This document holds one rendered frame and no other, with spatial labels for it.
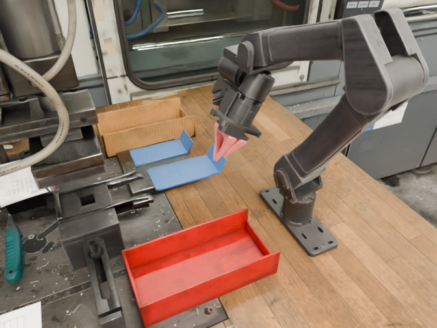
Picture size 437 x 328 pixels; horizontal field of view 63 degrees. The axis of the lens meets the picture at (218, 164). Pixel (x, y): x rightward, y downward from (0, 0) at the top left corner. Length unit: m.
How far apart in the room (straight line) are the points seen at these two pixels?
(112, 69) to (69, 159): 0.70
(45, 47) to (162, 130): 0.48
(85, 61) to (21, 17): 0.73
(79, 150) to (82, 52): 0.70
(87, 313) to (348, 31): 0.58
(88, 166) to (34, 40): 0.19
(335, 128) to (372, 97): 0.10
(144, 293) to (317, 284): 0.30
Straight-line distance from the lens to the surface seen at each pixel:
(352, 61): 0.51
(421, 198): 2.45
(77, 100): 0.64
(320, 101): 1.67
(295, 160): 0.66
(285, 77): 1.48
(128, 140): 0.96
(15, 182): 0.90
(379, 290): 0.72
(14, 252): 0.78
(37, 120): 0.60
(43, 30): 0.56
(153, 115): 1.08
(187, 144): 0.92
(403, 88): 0.52
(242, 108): 0.70
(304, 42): 0.59
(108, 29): 1.20
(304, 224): 0.76
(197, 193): 0.83
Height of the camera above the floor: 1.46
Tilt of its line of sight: 38 degrees down
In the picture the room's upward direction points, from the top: straight up
